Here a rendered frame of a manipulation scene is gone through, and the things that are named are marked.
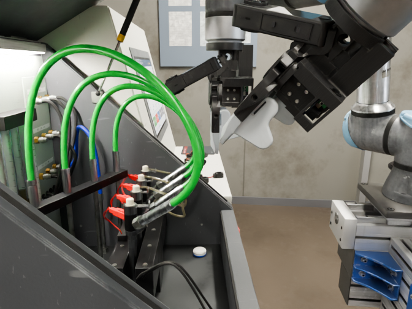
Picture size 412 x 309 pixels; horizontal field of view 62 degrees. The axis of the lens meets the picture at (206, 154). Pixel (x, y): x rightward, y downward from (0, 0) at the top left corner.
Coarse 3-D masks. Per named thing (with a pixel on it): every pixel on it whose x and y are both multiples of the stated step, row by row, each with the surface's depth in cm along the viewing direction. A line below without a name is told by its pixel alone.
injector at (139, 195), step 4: (132, 192) 80; (140, 192) 80; (132, 196) 80; (136, 196) 79; (140, 196) 80; (136, 200) 80; (140, 200) 80; (140, 208) 81; (148, 208) 81; (140, 212) 81; (144, 212) 81; (140, 232) 83; (136, 236) 83; (140, 236) 83; (140, 240) 83; (140, 244) 83
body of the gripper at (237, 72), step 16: (208, 48) 62; (224, 48) 61; (240, 48) 62; (224, 64) 63; (240, 64) 63; (208, 80) 66; (224, 80) 62; (240, 80) 62; (208, 96) 66; (224, 96) 64; (240, 96) 64
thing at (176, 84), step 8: (200, 64) 63; (208, 64) 63; (216, 64) 63; (184, 72) 66; (192, 72) 63; (200, 72) 63; (208, 72) 63; (168, 80) 65; (176, 80) 63; (184, 80) 64; (192, 80) 64; (176, 88) 64; (184, 88) 66
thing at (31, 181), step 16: (64, 48) 59; (80, 48) 58; (96, 48) 57; (48, 64) 61; (128, 64) 55; (160, 80) 54; (32, 96) 64; (32, 112) 66; (192, 128) 54; (192, 144) 54; (32, 160) 70; (32, 176) 70; (192, 176) 56
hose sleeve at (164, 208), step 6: (162, 204) 59; (168, 204) 58; (150, 210) 61; (156, 210) 60; (162, 210) 59; (168, 210) 59; (144, 216) 61; (150, 216) 60; (156, 216) 60; (144, 222) 61
